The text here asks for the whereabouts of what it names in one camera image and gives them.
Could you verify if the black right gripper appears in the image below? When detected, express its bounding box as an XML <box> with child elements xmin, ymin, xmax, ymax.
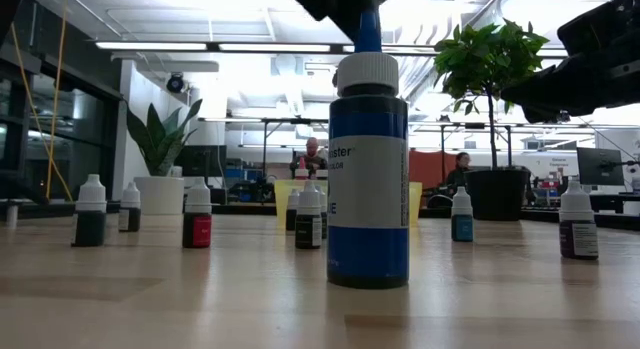
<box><xmin>501</xmin><ymin>0</ymin><xmax>640</xmax><ymax>124</ymax></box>

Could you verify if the small purple food coloring bottle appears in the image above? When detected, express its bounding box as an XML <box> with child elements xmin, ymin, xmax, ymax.
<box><xmin>558</xmin><ymin>180</ymin><xmax>600</xmax><ymax>261</ymax></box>

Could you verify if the small teal food coloring bottle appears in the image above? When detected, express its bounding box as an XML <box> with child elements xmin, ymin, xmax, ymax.
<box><xmin>450</xmin><ymin>186</ymin><xmax>475</xmax><ymax>243</ymax></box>

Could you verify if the large blue-capped food coloring bottle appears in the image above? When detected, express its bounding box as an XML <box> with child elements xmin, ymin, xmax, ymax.
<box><xmin>327</xmin><ymin>8</ymin><xmax>410</xmax><ymax>290</ymax></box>

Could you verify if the small white bottle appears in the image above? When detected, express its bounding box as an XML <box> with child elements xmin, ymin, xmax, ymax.
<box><xmin>285</xmin><ymin>188</ymin><xmax>301</xmax><ymax>233</ymax></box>

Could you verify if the small black food coloring bottle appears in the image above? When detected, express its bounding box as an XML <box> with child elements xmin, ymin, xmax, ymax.
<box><xmin>118</xmin><ymin>181</ymin><xmax>142</xmax><ymax>234</ymax></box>
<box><xmin>70</xmin><ymin>173</ymin><xmax>108</xmax><ymax>248</ymax></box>
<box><xmin>294</xmin><ymin>180</ymin><xmax>323</xmax><ymax>250</ymax></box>

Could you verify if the small red food coloring bottle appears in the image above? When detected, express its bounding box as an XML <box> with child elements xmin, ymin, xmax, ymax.
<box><xmin>181</xmin><ymin>176</ymin><xmax>214</xmax><ymax>249</ymax></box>

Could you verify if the long ceiling light strip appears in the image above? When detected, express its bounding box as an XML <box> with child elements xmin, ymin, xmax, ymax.
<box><xmin>218</xmin><ymin>42</ymin><xmax>332</xmax><ymax>53</ymax></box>
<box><xmin>94</xmin><ymin>41</ymin><xmax>209</xmax><ymax>52</ymax></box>

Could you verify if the black computer monitor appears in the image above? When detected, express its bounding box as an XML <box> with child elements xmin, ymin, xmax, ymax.
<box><xmin>174</xmin><ymin>144</ymin><xmax>229</xmax><ymax>178</ymax></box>
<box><xmin>576</xmin><ymin>147</ymin><xmax>626</xmax><ymax>187</ymax></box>

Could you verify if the leafy green potted tree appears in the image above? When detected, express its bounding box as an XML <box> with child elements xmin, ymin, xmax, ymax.
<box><xmin>432</xmin><ymin>18</ymin><xmax>550</xmax><ymax>170</ymax></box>

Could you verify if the black round plant pot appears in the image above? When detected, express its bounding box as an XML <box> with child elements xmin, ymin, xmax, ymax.
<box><xmin>464</xmin><ymin>167</ymin><xmax>531</xmax><ymax>222</ymax></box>

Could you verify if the person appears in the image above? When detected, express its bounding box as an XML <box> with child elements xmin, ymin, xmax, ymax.
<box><xmin>444</xmin><ymin>151</ymin><xmax>472</xmax><ymax>190</ymax></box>
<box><xmin>289</xmin><ymin>136</ymin><xmax>330</xmax><ymax>180</ymax></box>

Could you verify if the orange partition panel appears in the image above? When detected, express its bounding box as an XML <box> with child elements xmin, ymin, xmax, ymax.
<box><xmin>408</xmin><ymin>149</ymin><xmax>457</xmax><ymax>190</ymax></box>

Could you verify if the yellow translucent plastic bin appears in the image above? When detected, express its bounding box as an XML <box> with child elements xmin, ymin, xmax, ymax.
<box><xmin>273</xmin><ymin>178</ymin><xmax>424</xmax><ymax>228</ymax></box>

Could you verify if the green snake plant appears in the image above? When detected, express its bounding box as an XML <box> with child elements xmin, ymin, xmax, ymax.
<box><xmin>125</xmin><ymin>98</ymin><xmax>204</xmax><ymax>178</ymax></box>

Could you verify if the white round plant pot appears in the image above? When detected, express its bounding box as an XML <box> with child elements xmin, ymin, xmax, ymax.
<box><xmin>133</xmin><ymin>175</ymin><xmax>186</xmax><ymax>216</ymax></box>

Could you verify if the black metal workbench frame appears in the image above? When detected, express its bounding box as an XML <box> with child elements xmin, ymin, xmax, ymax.
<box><xmin>199</xmin><ymin>116</ymin><xmax>516</xmax><ymax>180</ymax></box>

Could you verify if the black aluminium table frame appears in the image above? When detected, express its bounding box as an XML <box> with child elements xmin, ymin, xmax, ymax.
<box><xmin>0</xmin><ymin>198</ymin><xmax>640</xmax><ymax>233</ymax></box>

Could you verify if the yellow extension cable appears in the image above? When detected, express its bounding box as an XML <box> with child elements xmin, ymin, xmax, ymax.
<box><xmin>9</xmin><ymin>0</ymin><xmax>75</xmax><ymax>203</ymax></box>

